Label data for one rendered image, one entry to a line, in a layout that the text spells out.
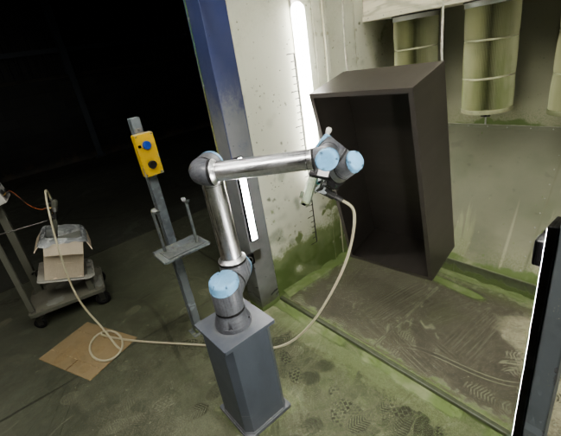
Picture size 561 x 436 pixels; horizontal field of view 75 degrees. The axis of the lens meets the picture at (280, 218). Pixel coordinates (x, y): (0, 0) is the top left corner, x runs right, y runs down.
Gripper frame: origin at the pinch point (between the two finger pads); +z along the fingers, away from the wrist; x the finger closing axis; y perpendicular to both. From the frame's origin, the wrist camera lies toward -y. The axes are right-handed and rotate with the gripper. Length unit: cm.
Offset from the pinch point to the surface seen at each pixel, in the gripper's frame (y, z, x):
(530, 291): 180, 21, 11
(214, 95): -68, 40, 50
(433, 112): 35, -37, 46
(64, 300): -120, 217, -90
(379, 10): 15, 22, 174
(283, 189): 4, 83, 33
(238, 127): -46, 50, 43
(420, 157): 38, -30, 24
